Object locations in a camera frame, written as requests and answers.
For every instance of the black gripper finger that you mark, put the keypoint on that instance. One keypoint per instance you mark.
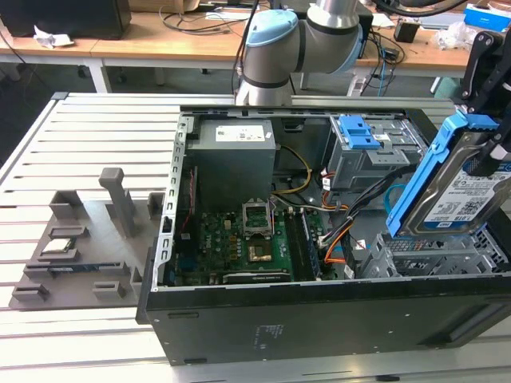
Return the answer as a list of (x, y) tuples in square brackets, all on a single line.
[(477, 65), (495, 155)]

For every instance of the hard disk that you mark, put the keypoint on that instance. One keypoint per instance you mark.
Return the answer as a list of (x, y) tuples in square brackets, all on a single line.
[(451, 191)]

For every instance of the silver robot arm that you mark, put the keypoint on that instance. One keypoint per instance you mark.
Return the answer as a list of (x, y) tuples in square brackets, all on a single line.
[(311, 44)]

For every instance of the disk bay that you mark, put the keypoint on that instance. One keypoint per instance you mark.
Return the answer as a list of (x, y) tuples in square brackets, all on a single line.
[(423, 259)]

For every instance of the crumpled clear plastic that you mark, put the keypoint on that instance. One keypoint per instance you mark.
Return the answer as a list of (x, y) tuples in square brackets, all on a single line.
[(455, 36)]

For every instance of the blue cardboard box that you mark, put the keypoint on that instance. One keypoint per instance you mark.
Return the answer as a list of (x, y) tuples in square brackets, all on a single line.
[(489, 18)]

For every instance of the small black box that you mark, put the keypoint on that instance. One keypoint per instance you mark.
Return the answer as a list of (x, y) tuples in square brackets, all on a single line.
[(406, 32)]

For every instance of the grey drive cage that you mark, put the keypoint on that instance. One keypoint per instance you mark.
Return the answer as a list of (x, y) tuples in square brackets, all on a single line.
[(359, 167)]

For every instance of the blue cage latch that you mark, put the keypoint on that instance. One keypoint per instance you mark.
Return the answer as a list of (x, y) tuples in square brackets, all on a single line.
[(357, 133)]

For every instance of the black RAM slot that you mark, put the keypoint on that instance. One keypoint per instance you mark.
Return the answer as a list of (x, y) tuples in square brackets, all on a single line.
[(314, 245), (307, 245), (300, 245), (293, 245)]

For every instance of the CPU socket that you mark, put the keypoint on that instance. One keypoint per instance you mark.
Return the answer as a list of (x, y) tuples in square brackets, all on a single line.
[(258, 253)]

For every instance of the grey power supply unit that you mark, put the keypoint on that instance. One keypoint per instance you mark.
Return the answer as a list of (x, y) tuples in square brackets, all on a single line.
[(231, 167)]

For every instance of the black graphics card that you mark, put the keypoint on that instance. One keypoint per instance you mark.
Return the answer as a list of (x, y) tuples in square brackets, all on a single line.
[(255, 278)]

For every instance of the open black PC case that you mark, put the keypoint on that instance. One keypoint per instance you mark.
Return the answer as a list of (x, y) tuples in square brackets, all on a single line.
[(279, 327)]

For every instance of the green Dell motherboard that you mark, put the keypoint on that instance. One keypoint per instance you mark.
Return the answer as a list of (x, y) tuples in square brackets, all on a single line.
[(223, 243)]

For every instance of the black case fan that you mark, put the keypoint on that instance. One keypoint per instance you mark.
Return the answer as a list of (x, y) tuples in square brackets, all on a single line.
[(187, 223)]

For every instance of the wooden desk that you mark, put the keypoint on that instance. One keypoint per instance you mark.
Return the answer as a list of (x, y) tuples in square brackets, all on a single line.
[(159, 44)]

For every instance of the blue VGA port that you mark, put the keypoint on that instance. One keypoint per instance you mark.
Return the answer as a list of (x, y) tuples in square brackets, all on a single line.
[(185, 261)]

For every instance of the grey parts rack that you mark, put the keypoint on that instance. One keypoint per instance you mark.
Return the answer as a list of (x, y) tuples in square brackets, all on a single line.
[(104, 271)]

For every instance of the large black box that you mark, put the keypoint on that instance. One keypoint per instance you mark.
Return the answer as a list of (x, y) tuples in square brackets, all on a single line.
[(64, 18)]

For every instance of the crumpled white paper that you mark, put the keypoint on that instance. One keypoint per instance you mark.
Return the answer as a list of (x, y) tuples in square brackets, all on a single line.
[(52, 38)]

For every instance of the RAM stick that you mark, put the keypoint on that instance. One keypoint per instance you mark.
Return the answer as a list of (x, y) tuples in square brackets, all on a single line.
[(84, 271)]

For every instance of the silver CPU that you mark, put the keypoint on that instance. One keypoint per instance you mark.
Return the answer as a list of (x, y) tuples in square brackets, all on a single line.
[(59, 246)]

